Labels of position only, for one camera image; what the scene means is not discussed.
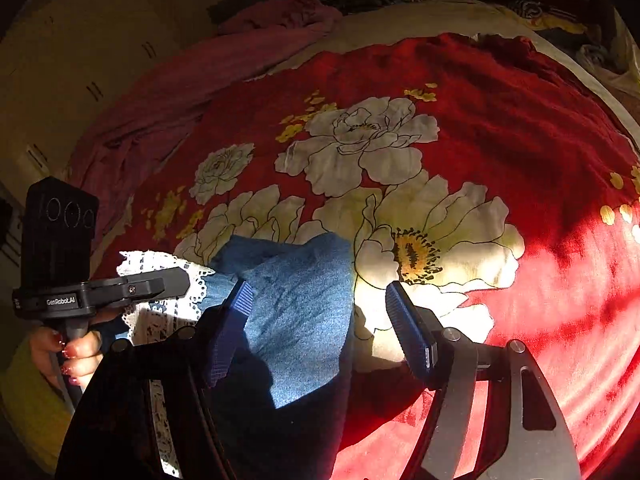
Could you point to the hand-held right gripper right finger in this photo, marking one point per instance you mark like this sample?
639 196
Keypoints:
411 332

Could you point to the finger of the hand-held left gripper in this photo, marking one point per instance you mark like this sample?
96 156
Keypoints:
145 285

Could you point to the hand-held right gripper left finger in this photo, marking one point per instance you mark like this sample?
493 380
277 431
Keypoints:
232 320

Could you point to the blue denim pants lace trim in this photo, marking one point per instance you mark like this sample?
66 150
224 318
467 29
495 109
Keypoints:
300 310

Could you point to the person's left hand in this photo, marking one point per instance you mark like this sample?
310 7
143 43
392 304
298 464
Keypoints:
75 355

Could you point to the yellow cloth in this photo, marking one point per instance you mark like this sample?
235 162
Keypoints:
25 410

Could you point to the cream wardrobe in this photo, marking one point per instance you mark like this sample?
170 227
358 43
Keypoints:
75 35

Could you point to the red floral bedspread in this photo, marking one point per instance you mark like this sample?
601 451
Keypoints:
500 135

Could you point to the pink blanket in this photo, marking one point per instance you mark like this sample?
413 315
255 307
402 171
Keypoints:
200 75

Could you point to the pile of clothes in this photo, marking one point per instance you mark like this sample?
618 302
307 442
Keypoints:
525 10

